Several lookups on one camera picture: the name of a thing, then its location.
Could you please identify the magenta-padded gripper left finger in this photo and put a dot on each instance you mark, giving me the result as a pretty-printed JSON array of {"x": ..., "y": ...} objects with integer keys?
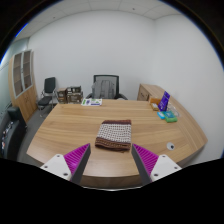
[{"x": 60, "y": 165}]

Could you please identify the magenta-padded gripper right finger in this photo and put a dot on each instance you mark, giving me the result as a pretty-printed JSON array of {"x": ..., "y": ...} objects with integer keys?
[{"x": 162, "y": 165}]

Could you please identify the brown white patterned towel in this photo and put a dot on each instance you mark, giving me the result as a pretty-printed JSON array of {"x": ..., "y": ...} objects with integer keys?
[{"x": 114, "y": 135}]

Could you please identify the green box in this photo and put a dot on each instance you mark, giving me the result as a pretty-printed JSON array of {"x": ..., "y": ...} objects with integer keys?
[{"x": 171, "y": 117}]

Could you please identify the blue box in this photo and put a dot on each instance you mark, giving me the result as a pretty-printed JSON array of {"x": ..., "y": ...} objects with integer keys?
[{"x": 161, "y": 115}]

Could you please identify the black leather sofa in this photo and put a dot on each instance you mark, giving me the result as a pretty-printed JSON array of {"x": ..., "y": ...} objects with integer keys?
[{"x": 11, "y": 133}]

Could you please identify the small tan box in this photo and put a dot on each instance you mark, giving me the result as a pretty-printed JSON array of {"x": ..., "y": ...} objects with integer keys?
[{"x": 154, "y": 107}]

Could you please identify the purple box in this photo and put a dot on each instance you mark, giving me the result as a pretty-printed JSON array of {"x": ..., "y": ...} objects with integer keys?
[{"x": 163, "y": 101}]

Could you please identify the orange box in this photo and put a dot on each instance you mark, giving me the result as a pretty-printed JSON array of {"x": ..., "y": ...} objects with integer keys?
[{"x": 154, "y": 100}]

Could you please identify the small dark brown box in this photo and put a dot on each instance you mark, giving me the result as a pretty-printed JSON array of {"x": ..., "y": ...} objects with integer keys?
[{"x": 62, "y": 96}]

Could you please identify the white printed leaflet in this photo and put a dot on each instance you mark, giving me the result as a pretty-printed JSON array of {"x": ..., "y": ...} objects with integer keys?
[{"x": 91, "y": 102}]

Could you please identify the large dark brown box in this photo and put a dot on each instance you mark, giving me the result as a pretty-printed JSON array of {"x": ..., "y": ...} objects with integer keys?
[{"x": 74, "y": 96}]

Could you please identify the wooden cabinet with glass doors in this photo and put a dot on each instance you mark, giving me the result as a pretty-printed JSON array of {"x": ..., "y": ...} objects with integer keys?
[{"x": 28, "y": 98}]

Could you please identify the low wooden side cabinet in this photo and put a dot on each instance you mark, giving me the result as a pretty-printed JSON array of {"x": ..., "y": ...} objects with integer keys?
[{"x": 145, "y": 92}]

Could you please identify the black visitor chair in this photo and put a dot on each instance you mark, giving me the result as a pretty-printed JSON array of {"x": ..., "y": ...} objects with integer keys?
[{"x": 49, "y": 85}]

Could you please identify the grey backpack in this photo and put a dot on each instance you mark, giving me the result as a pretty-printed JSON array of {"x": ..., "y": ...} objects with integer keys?
[{"x": 103, "y": 90}]

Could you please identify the black mesh office chair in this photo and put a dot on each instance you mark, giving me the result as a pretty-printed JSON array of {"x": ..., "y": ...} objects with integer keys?
[{"x": 116, "y": 81}]

